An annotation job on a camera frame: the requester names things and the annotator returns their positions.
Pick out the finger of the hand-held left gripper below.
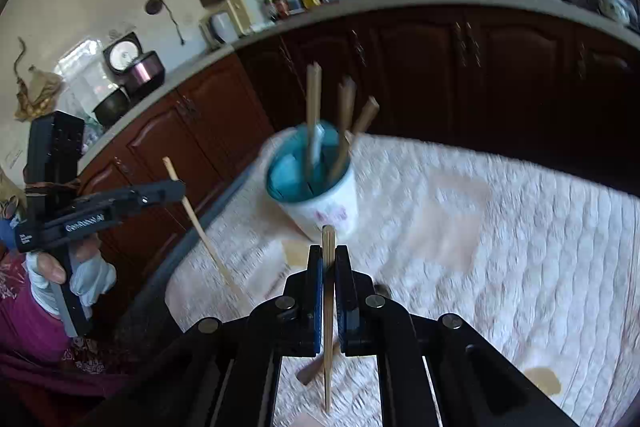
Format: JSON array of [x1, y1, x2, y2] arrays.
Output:
[[131, 180, 187, 210]]

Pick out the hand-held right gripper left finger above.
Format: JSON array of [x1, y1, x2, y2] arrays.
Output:
[[122, 246, 323, 427]]

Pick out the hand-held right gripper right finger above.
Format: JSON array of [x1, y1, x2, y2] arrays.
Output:
[[335, 246, 581, 427]]

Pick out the light bamboo chopstick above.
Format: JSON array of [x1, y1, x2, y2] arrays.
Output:
[[162, 157, 237, 289], [321, 225, 337, 414]]

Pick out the person's left hand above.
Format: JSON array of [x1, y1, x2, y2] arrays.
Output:
[[25, 237, 118, 320]]

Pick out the brown dried plant bundle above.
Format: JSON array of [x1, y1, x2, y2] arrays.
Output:
[[12, 37, 65, 120]]

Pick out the black inner pot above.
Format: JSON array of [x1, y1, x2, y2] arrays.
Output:
[[92, 88, 132, 126]]

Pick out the dark red rice cooker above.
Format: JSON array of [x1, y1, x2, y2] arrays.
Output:
[[102, 32, 167, 104]]

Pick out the white quilted tablecloth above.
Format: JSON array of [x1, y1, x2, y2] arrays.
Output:
[[165, 134, 640, 427]]

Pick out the white plastic spoon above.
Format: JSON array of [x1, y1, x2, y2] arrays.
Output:
[[306, 123, 328, 178]]

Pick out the magenta floral clothing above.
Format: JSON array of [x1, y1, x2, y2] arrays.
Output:
[[0, 252, 171, 408]]

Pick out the cream countertop appliance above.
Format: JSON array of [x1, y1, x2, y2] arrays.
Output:
[[226, 0, 266, 35]]

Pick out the pale stone kitchen countertop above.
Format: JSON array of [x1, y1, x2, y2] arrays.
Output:
[[75, 0, 640, 178]]

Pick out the red-brown wooden base cabinets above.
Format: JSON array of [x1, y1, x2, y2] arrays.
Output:
[[75, 4, 640, 328]]

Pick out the white lidded tureen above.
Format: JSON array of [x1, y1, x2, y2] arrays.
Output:
[[602, 0, 632, 26]]

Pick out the dark round wall hanging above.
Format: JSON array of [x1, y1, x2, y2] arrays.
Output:
[[144, 0, 187, 46]]

